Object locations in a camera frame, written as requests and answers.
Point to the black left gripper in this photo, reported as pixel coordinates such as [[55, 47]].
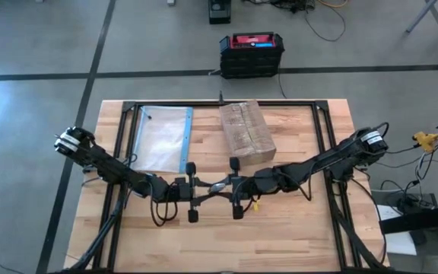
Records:
[[192, 216]]

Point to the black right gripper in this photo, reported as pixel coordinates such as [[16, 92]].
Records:
[[237, 212]]

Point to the grey utility knife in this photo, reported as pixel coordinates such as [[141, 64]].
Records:
[[218, 187]]

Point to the taped brown cardboard box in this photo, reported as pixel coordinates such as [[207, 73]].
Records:
[[245, 133]]

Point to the clear mesh blue-zipper bag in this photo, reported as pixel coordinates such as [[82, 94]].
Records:
[[162, 137]]

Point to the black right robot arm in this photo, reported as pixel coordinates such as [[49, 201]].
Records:
[[318, 163]]

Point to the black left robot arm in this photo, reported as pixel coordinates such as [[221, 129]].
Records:
[[108, 167]]

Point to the red and black toolbox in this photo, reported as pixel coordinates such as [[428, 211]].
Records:
[[251, 61]]

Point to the black floor device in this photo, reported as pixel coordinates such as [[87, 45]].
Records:
[[219, 13]]

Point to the white paper sheet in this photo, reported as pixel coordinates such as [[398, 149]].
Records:
[[397, 243]]

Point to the black flat bar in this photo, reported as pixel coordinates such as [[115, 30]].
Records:
[[424, 218]]

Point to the yellow power plug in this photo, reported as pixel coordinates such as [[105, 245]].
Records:
[[426, 140]]

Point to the grey metal furniture leg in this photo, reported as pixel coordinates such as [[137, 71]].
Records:
[[419, 18]]

